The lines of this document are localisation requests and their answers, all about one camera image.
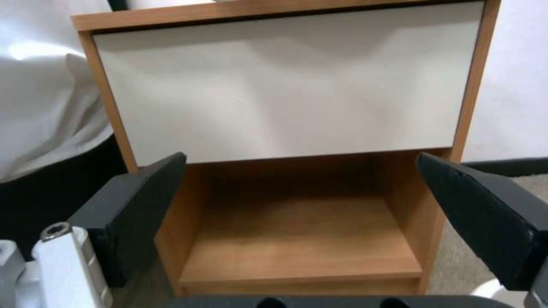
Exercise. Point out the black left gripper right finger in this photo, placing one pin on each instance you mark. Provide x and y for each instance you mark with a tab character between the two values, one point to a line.
484	218

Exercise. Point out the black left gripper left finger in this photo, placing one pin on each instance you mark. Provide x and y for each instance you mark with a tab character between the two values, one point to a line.
128	205

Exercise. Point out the black bed base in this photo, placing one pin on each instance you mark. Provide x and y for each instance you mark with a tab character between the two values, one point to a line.
55	195

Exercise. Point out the white round object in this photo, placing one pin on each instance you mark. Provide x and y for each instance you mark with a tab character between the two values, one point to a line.
496	293

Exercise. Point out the white bed sheet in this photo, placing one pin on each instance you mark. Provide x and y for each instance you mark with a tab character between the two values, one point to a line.
43	96

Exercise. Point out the wooden bedside cabinet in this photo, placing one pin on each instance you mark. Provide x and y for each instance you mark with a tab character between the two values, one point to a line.
295	224

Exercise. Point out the white cabinet drawer front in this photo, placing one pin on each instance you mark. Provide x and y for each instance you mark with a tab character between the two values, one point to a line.
282	96

